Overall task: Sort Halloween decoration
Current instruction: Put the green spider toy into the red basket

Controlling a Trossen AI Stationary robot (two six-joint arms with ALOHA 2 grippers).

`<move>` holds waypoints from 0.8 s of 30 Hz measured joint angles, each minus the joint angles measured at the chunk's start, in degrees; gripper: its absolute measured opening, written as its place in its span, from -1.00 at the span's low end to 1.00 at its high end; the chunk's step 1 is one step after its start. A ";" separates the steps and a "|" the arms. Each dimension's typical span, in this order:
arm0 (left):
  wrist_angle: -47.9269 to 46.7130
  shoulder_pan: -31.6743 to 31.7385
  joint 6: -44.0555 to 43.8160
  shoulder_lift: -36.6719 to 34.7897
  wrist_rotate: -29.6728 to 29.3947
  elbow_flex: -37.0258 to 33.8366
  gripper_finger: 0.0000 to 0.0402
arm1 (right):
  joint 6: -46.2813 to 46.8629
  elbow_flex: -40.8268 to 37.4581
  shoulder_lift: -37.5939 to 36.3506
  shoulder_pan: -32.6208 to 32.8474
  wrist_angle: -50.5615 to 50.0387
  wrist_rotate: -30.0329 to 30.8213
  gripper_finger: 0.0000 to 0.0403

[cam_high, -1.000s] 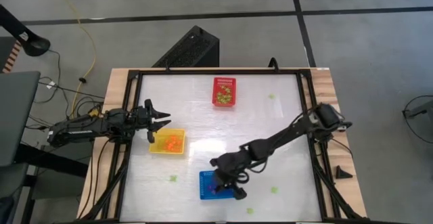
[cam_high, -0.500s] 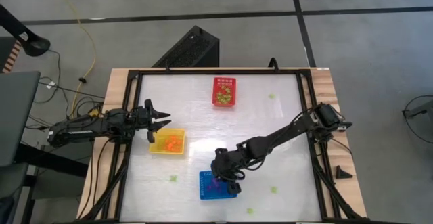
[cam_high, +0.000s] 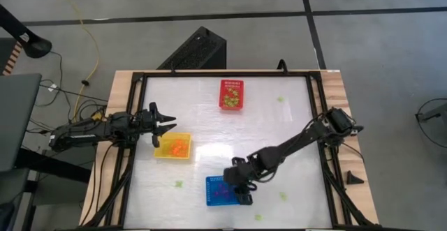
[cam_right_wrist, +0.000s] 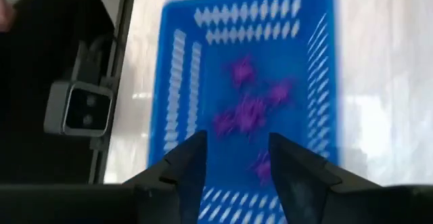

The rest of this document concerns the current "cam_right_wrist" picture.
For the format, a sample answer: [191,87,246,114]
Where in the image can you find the person's hand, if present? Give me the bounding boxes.
[0,0,17,32]

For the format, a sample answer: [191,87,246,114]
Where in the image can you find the grey table-level depth camera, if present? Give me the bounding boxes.
[43,80,114,138]

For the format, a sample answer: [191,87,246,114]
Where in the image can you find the blue plastic basket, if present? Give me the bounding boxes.
[147,0,340,224]

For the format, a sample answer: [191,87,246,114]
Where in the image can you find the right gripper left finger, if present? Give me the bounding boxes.
[0,130,208,224]

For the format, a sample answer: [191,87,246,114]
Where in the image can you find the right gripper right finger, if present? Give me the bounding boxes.
[268,132,433,224]

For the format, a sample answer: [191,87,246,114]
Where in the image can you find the purple plastic spider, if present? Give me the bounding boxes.
[267,80,294,107]
[212,111,238,139]
[250,150,273,187]
[229,55,257,89]
[236,95,269,134]

